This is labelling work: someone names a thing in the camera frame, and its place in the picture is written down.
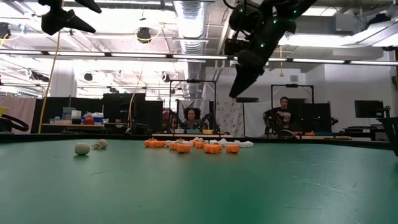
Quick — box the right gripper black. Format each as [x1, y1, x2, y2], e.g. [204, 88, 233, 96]
[229, 27, 282, 99]

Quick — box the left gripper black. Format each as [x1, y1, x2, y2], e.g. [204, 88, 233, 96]
[37, 0, 103, 35]

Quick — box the small cream plastic skull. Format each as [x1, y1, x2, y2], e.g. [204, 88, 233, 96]
[91, 139, 109, 150]
[74, 142, 91, 156]

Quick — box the white patterned cloth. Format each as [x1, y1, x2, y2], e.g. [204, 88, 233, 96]
[216, 101, 245, 138]

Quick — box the long white light bar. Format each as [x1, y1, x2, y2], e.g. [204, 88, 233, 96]
[110, 52, 168, 58]
[292, 57, 346, 65]
[48, 51, 106, 57]
[349, 59, 398, 67]
[172, 54, 228, 60]

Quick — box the person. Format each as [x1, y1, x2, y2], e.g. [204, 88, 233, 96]
[182, 107, 208, 131]
[263, 96, 295, 138]

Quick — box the black dome-shaped object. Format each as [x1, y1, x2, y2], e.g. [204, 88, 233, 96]
[277, 129, 295, 139]

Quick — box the black round ceiling device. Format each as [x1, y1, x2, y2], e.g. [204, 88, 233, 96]
[136, 27, 152, 44]

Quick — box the black partition panel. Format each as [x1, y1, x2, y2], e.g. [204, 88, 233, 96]
[30, 96, 103, 134]
[102, 92, 146, 134]

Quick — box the wooden cluttered side table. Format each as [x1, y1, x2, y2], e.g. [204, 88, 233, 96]
[42, 123, 127, 130]

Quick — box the beige curtain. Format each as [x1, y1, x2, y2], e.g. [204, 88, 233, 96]
[0, 95, 37, 134]

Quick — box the green table mat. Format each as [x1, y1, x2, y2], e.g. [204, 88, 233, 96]
[0, 138, 398, 224]

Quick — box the black computer monitor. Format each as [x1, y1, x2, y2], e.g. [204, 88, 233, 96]
[354, 100, 385, 119]

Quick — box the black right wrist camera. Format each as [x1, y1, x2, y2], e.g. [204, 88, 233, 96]
[223, 37, 249, 57]

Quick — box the black metal gantry frame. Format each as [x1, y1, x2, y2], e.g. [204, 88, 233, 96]
[169, 79, 218, 135]
[270, 83, 315, 105]

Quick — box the silver ventilation duct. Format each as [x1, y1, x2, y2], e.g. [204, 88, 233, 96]
[172, 0, 208, 97]

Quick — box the thin yellow hanging cable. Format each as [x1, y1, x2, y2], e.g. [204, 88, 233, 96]
[126, 27, 163, 129]

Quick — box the black looped hose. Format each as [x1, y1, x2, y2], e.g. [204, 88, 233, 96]
[0, 114, 30, 133]

